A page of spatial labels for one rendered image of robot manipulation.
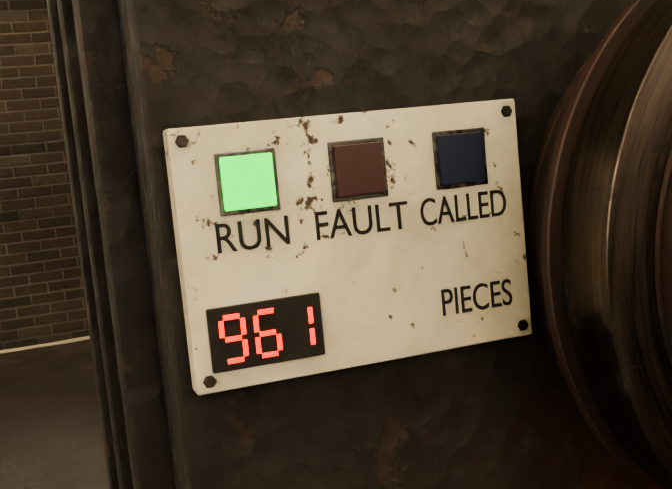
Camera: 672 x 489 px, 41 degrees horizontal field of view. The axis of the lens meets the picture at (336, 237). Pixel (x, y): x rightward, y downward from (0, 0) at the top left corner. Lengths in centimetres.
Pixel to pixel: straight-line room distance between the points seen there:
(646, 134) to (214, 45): 29
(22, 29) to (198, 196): 605
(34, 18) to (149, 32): 602
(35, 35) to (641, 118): 617
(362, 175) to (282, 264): 8
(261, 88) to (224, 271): 13
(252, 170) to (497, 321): 22
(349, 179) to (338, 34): 11
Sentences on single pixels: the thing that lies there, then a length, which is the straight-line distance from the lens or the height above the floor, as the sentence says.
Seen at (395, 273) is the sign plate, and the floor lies 112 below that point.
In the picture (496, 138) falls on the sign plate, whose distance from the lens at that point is 68.
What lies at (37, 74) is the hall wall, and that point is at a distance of 659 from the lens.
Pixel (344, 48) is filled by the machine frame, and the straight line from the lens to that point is 65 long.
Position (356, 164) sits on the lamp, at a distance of 62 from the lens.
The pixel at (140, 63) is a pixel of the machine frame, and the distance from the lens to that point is 62.
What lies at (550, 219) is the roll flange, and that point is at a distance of 62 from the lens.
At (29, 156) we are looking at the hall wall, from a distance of 656.
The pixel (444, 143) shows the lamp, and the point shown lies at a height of 121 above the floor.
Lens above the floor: 122
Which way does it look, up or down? 6 degrees down
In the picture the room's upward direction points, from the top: 6 degrees counter-clockwise
